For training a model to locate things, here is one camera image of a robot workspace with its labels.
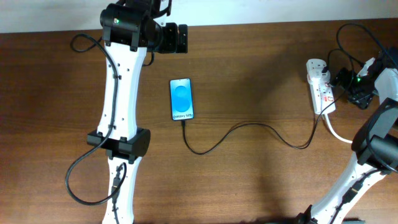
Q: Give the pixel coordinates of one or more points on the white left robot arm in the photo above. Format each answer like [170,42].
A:
[131,29]

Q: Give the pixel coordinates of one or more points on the white USB charger adapter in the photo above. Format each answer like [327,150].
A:
[317,76]

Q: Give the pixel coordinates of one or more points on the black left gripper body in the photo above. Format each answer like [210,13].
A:
[165,40]

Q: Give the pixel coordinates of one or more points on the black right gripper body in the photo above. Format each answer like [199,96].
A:
[358,91]

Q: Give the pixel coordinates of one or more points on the blue Galaxy smartphone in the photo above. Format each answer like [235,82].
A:
[181,99]

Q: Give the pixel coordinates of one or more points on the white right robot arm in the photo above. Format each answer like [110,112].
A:
[374,157]

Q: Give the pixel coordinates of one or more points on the white power strip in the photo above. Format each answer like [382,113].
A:
[322,95]

